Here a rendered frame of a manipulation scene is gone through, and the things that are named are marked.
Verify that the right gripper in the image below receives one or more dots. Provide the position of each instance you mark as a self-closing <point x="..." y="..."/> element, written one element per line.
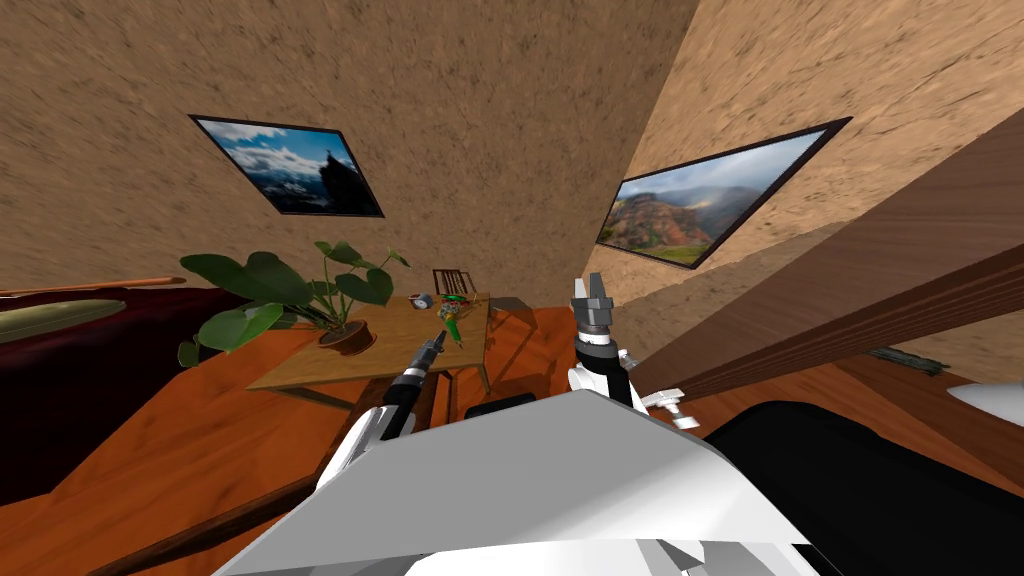
<point x="594" y="312"/>

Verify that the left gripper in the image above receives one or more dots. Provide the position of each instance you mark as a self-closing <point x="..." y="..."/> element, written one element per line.
<point x="432" y="350"/>

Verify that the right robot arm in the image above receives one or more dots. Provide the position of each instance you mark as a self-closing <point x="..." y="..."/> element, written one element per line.
<point x="606" y="372"/>

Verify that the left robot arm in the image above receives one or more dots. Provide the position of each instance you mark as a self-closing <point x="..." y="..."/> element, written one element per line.
<point x="404" y="392"/>

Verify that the green spray bottle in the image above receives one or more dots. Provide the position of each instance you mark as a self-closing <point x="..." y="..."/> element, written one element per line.
<point x="452" y="320"/>

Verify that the light wooden table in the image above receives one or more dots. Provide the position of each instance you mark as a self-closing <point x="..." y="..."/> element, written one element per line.
<point x="384" y="352"/>

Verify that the small grey alarm clock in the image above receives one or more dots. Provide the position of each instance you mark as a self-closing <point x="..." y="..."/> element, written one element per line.
<point x="422" y="302"/>

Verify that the dark wooden chair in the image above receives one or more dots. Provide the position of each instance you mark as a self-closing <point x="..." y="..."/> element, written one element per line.
<point x="454" y="282"/>

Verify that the red hills landscape picture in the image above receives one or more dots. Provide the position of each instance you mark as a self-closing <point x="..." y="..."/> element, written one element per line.
<point x="696" y="208"/>

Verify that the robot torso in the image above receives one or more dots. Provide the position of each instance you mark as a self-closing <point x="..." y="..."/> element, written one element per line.
<point x="520" y="488"/>

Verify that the green potted plant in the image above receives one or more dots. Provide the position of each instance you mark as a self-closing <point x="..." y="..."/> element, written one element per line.
<point x="264" y="284"/>

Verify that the blue mountain sky picture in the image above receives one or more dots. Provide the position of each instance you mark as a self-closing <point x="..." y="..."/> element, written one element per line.
<point x="292" y="166"/>

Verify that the brown wooden door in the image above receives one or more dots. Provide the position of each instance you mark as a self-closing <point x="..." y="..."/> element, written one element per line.
<point x="864" y="280"/>

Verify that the dark red sofa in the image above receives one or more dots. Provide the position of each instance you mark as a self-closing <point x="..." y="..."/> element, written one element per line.
<point x="72" y="392"/>

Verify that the olive green pillow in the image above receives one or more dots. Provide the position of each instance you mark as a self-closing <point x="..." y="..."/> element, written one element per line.
<point x="48" y="318"/>

